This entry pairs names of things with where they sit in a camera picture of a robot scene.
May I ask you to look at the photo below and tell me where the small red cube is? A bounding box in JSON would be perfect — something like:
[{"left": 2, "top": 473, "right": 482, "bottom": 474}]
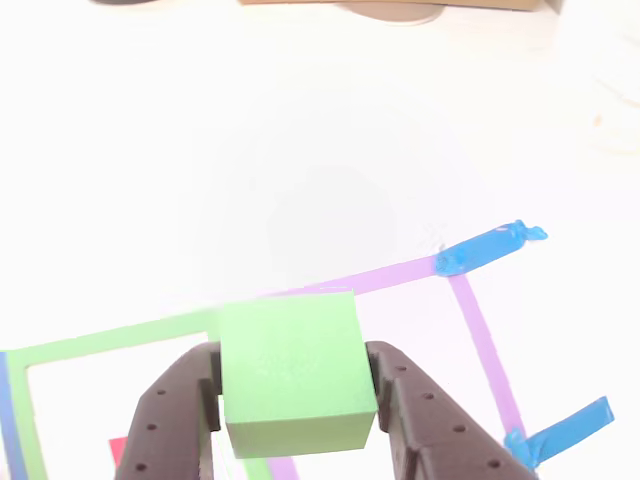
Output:
[{"left": 108, "top": 437, "right": 130, "bottom": 470}]

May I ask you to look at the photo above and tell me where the green cube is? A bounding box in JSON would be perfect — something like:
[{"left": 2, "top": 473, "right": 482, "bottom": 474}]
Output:
[{"left": 218, "top": 291, "right": 379, "bottom": 460}]

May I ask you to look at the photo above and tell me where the blue tape strip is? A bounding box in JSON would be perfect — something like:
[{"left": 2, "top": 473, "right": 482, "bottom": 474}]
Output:
[
  {"left": 503, "top": 396, "right": 614, "bottom": 474},
  {"left": 433, "top": 218, "right": 549, "bottom": 279}
]

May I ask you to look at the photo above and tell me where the grey round disc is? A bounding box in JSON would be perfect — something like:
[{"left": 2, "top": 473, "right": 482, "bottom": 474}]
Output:
[{"left": 332, "top": 0, "right": 444, "bottom": 26}]

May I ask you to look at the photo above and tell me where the polymaker printed cardboard box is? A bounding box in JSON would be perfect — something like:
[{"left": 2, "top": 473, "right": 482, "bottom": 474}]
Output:
[{"left": 237, "top": 0, "right": 546, "bottom": 14}]

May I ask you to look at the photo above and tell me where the purple square frame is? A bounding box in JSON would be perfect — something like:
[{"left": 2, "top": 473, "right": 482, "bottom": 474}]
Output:
[{"left": 257, "top": 254, "right": 527, "bottom": 480}]

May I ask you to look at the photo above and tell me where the green square frame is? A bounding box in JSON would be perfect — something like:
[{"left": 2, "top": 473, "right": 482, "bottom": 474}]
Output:
[{"left": 0, "top": 304, "right": 274, "bottom": 480}]

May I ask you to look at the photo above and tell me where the blue square frame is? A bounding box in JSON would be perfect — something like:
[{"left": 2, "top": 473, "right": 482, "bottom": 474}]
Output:
[{"left": 0, "top": 351, "right": 29, "bottom": 480}]

